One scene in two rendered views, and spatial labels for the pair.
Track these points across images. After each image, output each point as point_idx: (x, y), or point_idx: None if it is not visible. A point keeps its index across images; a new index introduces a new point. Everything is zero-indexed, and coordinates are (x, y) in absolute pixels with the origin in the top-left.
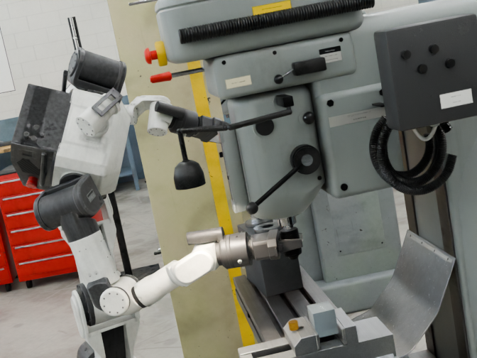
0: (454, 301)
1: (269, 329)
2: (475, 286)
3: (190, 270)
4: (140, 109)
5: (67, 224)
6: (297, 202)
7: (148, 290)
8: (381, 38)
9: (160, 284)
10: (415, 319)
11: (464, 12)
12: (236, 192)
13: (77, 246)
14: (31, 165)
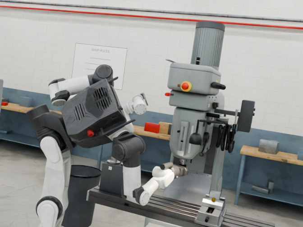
0: None
1: (163, 207)
2: (214, 184)
3: (168, 180)
4: None
5: (136, 157)
6: (197, 153)
7: (151, 191)
8: (250, 102)
9: (155, 188)
10: (197, 197)
11: (220, 96)
12: (184, 147)
13: (137, 170)
14: (103, 123)
